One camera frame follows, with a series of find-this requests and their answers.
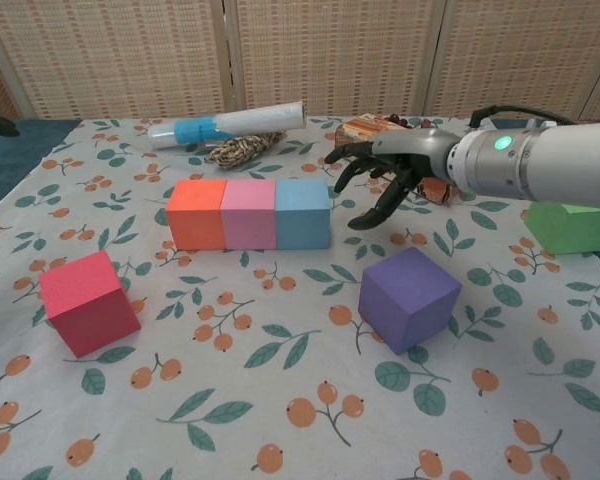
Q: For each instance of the orange foam cube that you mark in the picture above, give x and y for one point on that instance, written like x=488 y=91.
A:
x=195 y=217

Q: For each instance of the purple foam cube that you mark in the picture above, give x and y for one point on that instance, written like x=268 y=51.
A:
x=410 y=300

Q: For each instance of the white bag roll blue band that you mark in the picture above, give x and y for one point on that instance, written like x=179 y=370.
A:
x=250 y=120

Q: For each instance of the green foam cube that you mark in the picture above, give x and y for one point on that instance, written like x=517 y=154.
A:
x=570 y=230

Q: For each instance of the orange biscuit box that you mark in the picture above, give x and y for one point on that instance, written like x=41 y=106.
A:
x=360 y=131

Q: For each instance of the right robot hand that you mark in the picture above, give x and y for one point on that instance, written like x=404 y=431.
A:
x=420 y=150

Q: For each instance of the floral berry print tablecloth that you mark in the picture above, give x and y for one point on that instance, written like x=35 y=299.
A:
x=300 y=400

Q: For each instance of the red foam cube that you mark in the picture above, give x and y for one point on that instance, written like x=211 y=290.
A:
x=87 y=305

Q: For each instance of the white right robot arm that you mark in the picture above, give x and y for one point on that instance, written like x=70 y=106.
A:
x=555 y=165

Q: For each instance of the light blue foam cube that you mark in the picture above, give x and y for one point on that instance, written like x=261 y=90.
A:
x=302 y=217

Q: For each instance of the pink foam cube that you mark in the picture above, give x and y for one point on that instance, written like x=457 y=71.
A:
x=249 y=217

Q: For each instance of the teal padded table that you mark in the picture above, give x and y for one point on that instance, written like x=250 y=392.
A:
x=10 y=160

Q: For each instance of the bamboo folding screen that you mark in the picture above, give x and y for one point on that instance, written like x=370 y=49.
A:
x=280 y=50

